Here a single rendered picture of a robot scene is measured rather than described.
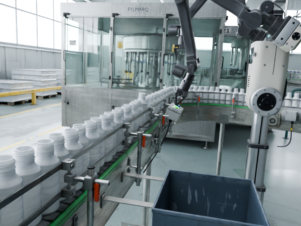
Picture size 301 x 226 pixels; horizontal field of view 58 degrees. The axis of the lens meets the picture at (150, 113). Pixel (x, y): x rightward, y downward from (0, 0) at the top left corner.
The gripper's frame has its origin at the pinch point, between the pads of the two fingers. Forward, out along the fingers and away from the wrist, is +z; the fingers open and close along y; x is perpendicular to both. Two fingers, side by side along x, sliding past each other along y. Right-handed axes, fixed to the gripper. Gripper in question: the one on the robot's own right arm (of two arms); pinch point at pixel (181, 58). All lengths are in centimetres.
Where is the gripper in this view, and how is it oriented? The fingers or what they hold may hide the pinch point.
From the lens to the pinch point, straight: 185.3
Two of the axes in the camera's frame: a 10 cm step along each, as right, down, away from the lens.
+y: -9.7, -0.9, 2.1
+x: -2.2, 1.7, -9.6
